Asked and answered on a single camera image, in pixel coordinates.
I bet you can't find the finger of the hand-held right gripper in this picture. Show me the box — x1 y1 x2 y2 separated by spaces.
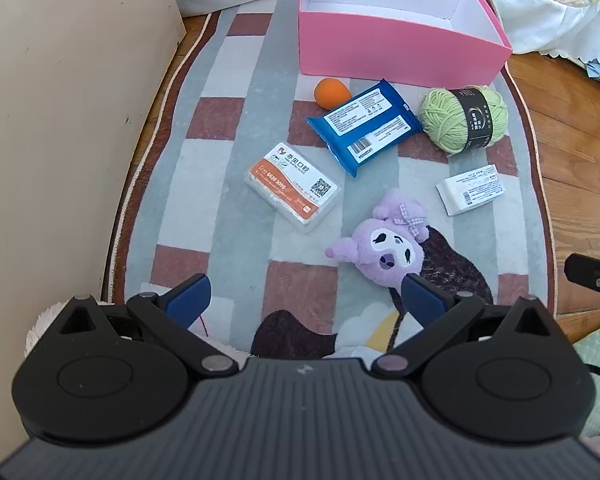
564 253 600 328

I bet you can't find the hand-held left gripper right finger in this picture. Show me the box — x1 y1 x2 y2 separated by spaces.
371 274 563 378

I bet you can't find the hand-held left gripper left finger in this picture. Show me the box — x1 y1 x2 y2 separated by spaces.
45 274 240 376

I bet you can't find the purple plush toy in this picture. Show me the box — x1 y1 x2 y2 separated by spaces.
325 188 428 291

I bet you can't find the small white labelled box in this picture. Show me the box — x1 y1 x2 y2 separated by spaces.
435 164 507 217

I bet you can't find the clear plastic box orange label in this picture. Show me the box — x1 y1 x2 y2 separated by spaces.
243 141 342 235

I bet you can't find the green yarn ball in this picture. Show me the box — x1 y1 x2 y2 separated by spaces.
418 85 509 156

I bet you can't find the blue wet wipes pack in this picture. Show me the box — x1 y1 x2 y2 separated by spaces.
306 80 425 179

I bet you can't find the orange ball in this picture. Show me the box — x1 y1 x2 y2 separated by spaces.
314 78 352 109

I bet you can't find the pink cardboard box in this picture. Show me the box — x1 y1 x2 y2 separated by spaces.
298 0 514 87

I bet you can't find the checkered rug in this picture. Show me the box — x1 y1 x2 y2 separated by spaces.
100 0 557 361

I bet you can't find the beige cabinet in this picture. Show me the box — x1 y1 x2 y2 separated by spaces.
0 0 187 466

